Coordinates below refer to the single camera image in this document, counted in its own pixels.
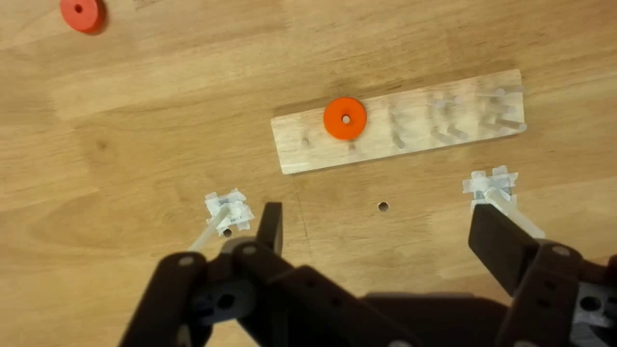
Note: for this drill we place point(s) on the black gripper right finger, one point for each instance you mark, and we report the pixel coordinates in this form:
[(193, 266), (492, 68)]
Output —
[(558, 297)]

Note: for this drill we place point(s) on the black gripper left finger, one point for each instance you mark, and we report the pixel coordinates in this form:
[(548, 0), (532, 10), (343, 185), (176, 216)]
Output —
[(249, 282)]

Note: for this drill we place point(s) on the orange disc with hole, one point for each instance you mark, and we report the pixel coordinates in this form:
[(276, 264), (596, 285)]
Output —
[(345, 118)]

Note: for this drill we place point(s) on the wooden peg board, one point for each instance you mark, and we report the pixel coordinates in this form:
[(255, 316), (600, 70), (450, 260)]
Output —
[(417, 120)]

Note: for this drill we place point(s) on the clear peg stand near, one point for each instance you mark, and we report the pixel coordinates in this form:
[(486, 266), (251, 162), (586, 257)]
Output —
[(228, 212)]

